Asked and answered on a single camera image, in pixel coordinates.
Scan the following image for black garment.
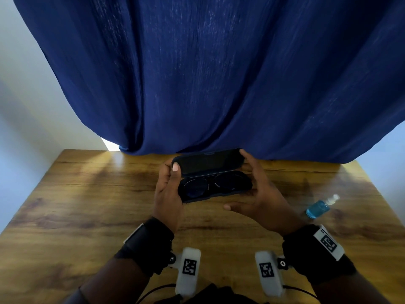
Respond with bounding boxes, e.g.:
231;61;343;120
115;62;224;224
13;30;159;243
164;283;270;304

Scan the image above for black left wristband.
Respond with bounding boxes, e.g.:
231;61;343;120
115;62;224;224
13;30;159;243
114;217;175;277

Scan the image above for person's left forearm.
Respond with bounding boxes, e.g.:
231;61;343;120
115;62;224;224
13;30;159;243
79;258;151;304

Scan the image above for person's left hand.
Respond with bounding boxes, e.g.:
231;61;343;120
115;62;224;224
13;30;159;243
152;161;185;233

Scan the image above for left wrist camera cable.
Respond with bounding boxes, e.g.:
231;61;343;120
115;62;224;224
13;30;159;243
136;284;177;304

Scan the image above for person's right forearm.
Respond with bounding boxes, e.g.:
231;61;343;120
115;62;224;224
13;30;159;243
311;272;392;304

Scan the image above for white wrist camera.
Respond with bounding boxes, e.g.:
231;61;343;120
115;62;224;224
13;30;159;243
254;251;290;298
167;247;202;298

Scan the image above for white right wristband marker tag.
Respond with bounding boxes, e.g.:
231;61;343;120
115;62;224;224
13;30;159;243
313;224;345;262

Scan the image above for white left wristband marker tag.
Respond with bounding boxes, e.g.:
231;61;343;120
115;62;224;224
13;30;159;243
123;223;145;245

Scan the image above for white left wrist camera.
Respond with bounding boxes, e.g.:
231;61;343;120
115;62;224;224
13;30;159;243
167;247;202;298

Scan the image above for person's right hand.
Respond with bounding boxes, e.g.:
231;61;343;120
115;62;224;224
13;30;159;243
223;148;306;236

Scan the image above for black wristband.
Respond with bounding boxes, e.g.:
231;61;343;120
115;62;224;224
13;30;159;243
281;224;357;285
114;217;175;277

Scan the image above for black right wristband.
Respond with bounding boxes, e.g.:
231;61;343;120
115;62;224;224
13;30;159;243
281;224;357;285

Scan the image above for white wristband marker tag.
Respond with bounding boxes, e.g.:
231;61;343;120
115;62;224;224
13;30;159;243
123;223;145;245
313;224;345;262

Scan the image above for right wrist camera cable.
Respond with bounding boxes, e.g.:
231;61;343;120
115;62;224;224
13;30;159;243
282;285;319;300

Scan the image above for round black-framed eyeglasses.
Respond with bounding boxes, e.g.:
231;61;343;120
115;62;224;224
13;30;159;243
182;172;247;200

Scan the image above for blue spray bottle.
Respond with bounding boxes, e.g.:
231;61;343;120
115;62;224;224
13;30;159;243
305;194;340;220

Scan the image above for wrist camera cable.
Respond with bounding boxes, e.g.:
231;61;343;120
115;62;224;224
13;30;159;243
136;284;177;304
282;285;319;300

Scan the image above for dark blue glasses case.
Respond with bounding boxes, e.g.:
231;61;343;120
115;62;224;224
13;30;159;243
172;148;253;204

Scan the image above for blue curtain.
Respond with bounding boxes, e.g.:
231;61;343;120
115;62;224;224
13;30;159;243
11;0;405;164

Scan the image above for grey left sleeve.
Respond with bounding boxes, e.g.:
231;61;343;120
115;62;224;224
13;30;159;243
63;288;91;304

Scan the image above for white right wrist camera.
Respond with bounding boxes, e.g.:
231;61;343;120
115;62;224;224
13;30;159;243
254;251;290;298

